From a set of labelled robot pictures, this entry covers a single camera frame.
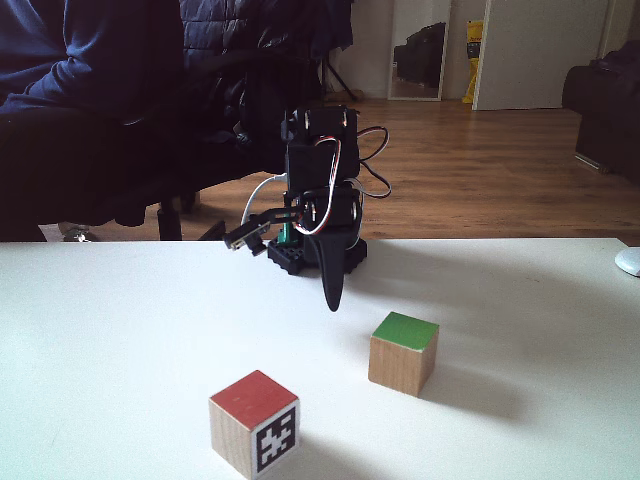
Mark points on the white round object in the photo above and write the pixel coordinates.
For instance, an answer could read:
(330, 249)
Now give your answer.
(630, 261)

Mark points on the black office chair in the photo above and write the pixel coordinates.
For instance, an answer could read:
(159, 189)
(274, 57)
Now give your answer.
(215, 150)

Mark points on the black camera box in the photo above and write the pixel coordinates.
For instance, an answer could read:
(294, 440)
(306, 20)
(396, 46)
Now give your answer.
(246, 235)

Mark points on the green circuit board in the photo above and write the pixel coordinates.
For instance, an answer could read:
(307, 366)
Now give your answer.
(289, 234)

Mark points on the black tripod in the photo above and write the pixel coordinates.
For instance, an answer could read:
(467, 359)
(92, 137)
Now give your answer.
(337, 75)

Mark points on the wooden cube with green face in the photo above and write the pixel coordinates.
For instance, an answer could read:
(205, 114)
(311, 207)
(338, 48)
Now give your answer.
(404, 357)

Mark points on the wooden cube with red face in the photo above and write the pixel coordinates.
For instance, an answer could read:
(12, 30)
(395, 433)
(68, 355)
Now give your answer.
(252, 425)

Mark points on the dark sofa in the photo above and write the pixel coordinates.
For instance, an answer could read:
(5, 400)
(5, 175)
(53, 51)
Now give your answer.
(607, 115)

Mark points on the dark jacket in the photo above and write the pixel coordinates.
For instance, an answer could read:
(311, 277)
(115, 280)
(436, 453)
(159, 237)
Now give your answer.
(260, 30)

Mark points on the person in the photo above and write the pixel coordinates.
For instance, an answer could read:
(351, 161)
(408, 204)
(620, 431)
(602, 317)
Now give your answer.
(75, 100)

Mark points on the white door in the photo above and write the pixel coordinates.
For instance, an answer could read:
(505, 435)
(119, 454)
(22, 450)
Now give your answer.
(540, 50)

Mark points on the standing mirror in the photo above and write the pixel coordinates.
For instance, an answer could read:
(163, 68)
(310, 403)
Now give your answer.
(419, 55)

